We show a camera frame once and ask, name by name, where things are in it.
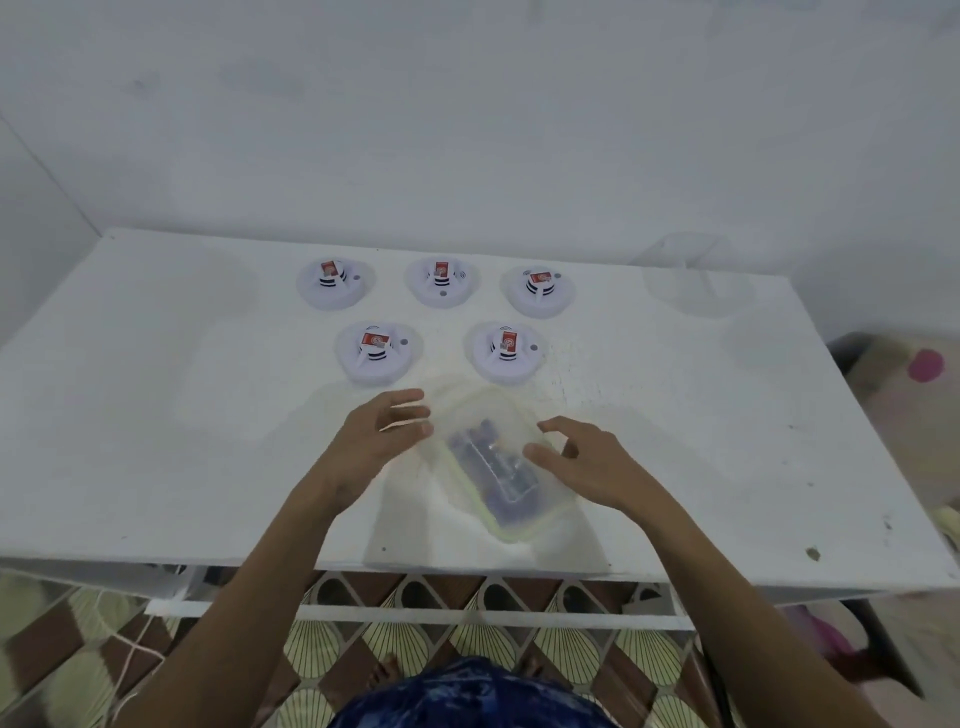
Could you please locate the person's left hand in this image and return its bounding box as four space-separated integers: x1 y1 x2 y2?
311 388 436 519

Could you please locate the person's right hand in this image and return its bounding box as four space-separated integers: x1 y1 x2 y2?
522 416 663 526

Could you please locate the clear plastic container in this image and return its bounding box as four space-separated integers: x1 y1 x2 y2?
641 232 759 320
422 378 573 546

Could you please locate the pile of assorted batteries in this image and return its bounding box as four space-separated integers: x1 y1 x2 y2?
448 418 543 520

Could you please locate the person's right forearm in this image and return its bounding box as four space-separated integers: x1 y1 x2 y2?
635 500 895 728

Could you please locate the person's left forearm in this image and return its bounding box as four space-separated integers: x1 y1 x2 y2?
118 479 391 728

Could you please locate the person's right foot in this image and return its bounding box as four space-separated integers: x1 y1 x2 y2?
517 649 561 681

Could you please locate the person's foot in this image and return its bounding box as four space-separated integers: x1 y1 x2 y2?
365 652 403 695
517 649 561 681

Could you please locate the person's left foot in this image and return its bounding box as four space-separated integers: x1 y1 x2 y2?
365 652 403 695

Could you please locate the person's blue clothing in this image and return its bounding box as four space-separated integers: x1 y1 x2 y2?
329 656 624 728

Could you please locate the cream fabric with pink dots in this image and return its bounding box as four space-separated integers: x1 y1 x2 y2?
847 333 960 519

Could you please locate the dark table leg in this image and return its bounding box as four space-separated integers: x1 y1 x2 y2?
841 596 928 699

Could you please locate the white table frame rail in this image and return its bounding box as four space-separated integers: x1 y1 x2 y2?
146 569 695 633

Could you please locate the white cable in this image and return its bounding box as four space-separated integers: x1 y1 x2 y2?
89 592 189 721

